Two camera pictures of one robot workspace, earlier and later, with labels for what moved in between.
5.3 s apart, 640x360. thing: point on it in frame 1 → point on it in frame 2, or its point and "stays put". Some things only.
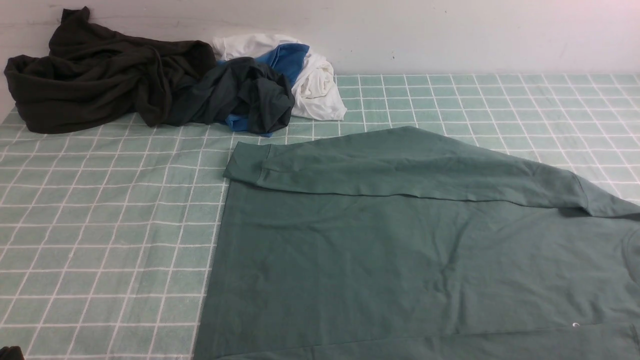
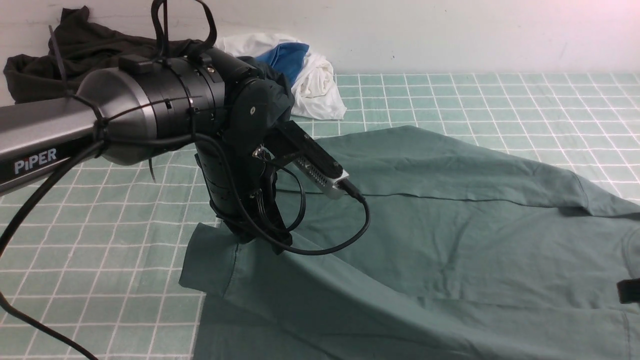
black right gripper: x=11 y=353 → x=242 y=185
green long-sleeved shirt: x=406 y=244 stays put
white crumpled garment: x=316 y=95 stays put
